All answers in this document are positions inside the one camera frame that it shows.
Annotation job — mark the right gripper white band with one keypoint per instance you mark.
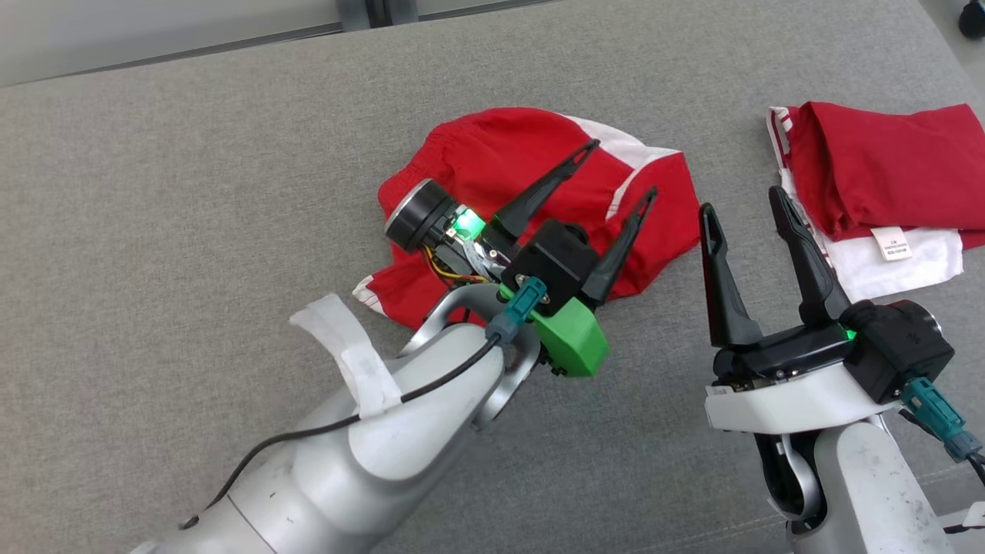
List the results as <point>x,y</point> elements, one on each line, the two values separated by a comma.
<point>785,400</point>

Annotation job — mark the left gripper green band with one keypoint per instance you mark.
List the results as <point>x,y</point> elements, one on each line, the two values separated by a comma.
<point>573,342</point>

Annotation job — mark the red shorts white trim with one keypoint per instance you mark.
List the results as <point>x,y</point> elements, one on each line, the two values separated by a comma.
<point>492,154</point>

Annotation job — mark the red basketball jersey white sleeves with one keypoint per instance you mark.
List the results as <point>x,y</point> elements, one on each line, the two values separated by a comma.
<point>885,161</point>

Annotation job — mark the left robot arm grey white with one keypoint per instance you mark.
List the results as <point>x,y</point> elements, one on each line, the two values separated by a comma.
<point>346,477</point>

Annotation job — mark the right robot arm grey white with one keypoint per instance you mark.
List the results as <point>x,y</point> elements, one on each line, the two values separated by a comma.
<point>869,500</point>

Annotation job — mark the white tape strip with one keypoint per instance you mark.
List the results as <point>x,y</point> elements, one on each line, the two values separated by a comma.
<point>362,362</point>

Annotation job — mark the small black round object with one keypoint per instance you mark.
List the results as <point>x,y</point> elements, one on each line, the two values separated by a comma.
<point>973,17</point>

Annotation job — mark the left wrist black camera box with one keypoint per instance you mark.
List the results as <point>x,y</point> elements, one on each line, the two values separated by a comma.
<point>558,261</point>

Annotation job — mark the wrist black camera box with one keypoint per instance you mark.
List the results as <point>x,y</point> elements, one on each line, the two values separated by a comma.
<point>900,350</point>
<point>558,261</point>

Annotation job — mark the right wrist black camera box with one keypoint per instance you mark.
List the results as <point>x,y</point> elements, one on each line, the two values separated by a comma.
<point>900,350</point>

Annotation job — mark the grey partition post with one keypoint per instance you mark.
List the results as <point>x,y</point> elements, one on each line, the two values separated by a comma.
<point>381,11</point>

